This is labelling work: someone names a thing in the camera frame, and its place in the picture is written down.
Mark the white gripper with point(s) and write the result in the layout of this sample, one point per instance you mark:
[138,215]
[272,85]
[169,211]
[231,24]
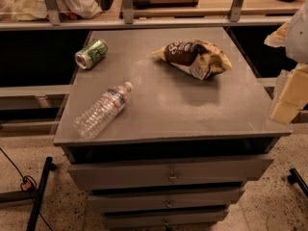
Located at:
[298,38]

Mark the brown chip bag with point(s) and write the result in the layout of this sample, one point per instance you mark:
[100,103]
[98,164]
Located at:
[198,58]

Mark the clear plastic water bottle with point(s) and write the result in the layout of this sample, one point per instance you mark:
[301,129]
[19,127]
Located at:
[94,119]

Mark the black stand leg right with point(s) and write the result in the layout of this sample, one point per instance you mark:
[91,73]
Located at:
[295,178]

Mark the black stand leg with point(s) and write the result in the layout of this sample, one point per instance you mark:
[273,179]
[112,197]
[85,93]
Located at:
[295,178]
[48,166]

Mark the grey drawer cabinet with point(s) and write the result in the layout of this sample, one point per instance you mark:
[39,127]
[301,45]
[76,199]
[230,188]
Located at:
[171,115]

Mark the green soda can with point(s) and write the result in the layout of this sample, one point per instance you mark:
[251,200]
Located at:
[91,54]

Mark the top grey drawer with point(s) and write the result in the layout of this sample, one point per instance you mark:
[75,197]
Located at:
[169,172]

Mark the grey drawer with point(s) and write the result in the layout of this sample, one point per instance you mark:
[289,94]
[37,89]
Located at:
[169,172]
[165,219]
[165,200]

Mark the middle grey drawer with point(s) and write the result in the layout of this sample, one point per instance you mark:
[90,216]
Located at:
[165,200]

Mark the white cloth on shelf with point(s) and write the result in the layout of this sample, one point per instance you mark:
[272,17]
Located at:
[29,10]

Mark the bottom grey drawer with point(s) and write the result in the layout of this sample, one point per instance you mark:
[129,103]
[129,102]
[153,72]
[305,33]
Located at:
[165,219]

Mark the black stand leg left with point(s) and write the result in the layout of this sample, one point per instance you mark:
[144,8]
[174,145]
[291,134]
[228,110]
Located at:
[48,166]

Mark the metal shelf rail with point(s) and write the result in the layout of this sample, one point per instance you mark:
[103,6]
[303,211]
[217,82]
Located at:
[206,13]

